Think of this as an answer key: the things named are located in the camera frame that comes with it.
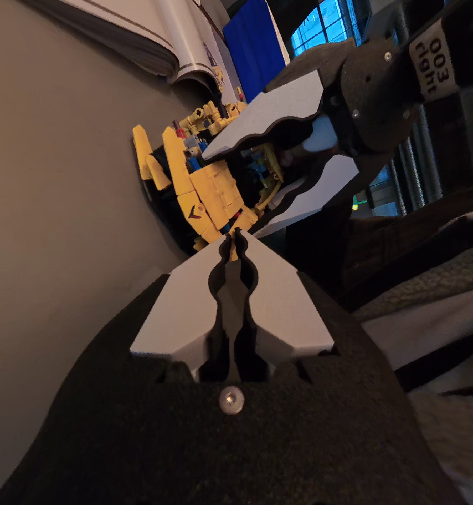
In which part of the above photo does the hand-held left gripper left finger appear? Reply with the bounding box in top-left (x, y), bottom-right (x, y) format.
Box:
top-left (129, 233), bottom-right (231, 382)

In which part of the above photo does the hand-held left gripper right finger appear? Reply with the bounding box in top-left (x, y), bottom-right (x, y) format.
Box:
top-left (234, 228), bottom-right (335, 369)

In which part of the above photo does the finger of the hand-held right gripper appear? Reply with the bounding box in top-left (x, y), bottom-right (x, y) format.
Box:
top-left (202, 69), bottom-right (326, 161)
top-left (254, 155), bottom-right (360, 239)

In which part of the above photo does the yellow brick car model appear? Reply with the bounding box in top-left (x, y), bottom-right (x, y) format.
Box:
top-left (132, 100), bottom-right (288, 263)

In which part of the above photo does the grey desk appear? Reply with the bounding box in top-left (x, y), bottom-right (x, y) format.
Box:
top-left (0, 0), bottom-right (269, 502)

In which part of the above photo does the blue plastic bin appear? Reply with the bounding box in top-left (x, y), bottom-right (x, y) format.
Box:
top-left (222, 0), bottom-right (291, 104)

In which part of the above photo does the arched window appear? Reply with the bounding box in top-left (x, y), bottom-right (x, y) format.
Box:
top-left (290, 0), bottom-right (363, 58)

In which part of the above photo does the white shirt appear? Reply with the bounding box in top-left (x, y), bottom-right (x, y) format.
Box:
top-left (363, 284), bottom-right (473, 505)

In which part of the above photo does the open instruction booklet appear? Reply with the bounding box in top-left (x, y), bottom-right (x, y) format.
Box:
top-left (20, 0), bottom-right (245, 95)

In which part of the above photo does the black strap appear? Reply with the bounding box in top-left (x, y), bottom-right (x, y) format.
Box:
top-left (394, 335), bottom-right (473, 391)

